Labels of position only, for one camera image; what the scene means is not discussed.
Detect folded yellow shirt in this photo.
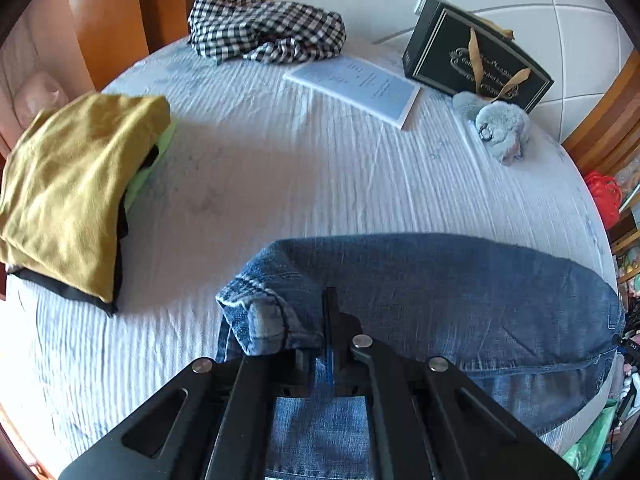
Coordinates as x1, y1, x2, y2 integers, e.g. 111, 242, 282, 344
0, 94, 172, 305

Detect blue denim jeans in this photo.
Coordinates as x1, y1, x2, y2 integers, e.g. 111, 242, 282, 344
216, 232, 626, 480

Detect cluttered wooden shelf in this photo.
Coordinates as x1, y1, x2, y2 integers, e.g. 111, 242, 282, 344
605, 200, 640, 411

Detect grey plush toy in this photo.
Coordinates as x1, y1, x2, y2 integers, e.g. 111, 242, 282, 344
452, 91, 533, 166

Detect red plastic basket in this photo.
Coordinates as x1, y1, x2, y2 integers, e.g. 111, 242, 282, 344
584, 171, 623, 228

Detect dark green gift bag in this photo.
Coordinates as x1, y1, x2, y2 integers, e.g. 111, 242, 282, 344
402, 0, 556, 113

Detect pale pink curtain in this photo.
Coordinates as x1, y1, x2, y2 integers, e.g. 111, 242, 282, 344
0, 10, 93, 161

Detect folded black garment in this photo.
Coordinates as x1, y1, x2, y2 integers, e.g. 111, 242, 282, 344
5, 145, 161, 317

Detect wooden headboard post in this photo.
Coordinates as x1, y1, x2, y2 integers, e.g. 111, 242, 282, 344
562, 50, 640, 176
135, 0, 196, 68

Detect green plastic bag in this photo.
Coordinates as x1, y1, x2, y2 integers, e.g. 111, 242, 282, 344
562, 400, 621, 471

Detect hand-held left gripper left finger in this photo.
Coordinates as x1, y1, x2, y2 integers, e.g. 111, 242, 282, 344
57, 347, 328, 480

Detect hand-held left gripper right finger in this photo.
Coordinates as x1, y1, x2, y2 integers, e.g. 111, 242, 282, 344
322, 287, 578, 480

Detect white paper booklet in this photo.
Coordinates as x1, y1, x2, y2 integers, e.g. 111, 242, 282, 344
282, 55, 422, 131

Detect folded light green garment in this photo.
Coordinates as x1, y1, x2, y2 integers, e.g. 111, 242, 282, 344
122, 122, 178, 213

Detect black white checked cloth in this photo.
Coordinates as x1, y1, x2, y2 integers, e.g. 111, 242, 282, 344
187, 0, 347, 66

